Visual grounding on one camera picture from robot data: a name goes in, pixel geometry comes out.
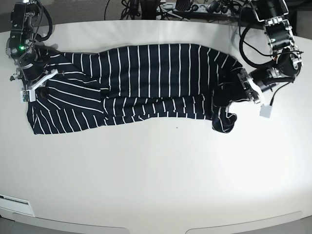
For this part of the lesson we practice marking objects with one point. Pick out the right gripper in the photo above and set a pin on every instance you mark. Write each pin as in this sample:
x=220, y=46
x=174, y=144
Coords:
x=31, y=69

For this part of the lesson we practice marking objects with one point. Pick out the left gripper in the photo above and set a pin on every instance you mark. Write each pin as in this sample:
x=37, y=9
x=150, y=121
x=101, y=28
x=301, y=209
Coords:
x=226, y=93

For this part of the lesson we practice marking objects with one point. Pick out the navy white striped T-shirt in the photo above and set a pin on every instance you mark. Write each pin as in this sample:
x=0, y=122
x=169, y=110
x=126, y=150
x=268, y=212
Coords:
x=131, y=84

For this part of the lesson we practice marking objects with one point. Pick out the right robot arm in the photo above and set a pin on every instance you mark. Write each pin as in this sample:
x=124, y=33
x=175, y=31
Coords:
x=31, y=25

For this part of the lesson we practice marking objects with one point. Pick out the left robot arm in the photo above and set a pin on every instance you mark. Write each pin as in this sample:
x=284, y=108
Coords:
x=286, y=61

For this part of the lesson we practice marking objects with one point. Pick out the white power strip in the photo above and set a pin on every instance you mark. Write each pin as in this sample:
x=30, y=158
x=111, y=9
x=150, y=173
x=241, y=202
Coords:
x=193, y=6

